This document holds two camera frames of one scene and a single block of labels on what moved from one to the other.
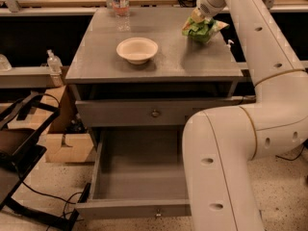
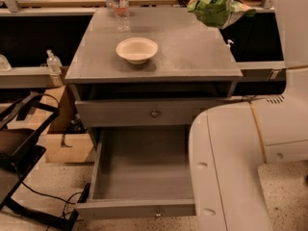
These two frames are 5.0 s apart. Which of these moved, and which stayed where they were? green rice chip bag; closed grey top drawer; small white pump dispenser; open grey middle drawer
Moved: green rice chip bag
Stayed: small white pump dispenser; closed grey top drawer; open grey middle drawer
